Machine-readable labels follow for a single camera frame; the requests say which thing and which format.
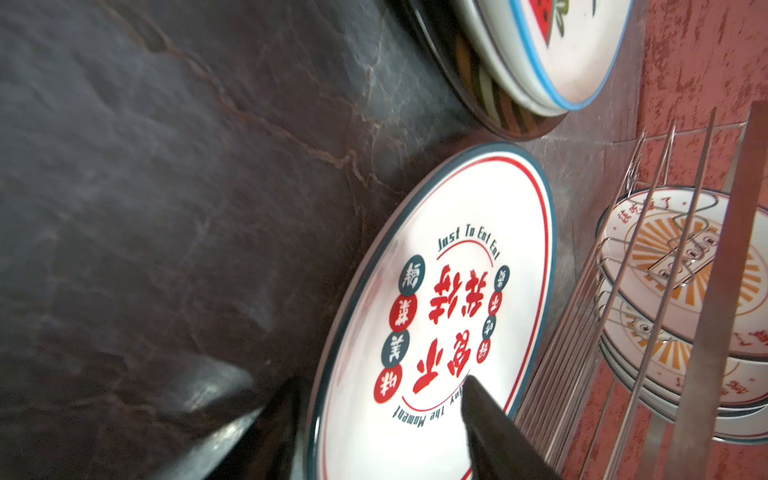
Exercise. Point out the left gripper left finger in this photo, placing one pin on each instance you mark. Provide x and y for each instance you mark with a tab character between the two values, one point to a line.
250	440

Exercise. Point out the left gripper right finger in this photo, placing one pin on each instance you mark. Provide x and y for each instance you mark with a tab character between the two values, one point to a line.
498	449

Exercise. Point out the brown patterned plate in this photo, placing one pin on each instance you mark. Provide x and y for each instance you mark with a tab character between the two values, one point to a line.
667	240

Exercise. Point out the dark striped rim cream plate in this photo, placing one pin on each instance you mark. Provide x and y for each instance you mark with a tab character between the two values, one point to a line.
440	33

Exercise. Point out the white watermelon pattern plate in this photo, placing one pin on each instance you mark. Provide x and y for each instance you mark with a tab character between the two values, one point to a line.
560	53

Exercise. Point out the rightmost patterned plate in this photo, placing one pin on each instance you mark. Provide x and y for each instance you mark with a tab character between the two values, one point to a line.
626	336

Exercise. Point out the wire dish rack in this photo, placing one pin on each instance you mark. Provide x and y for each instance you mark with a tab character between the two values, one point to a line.
635	426

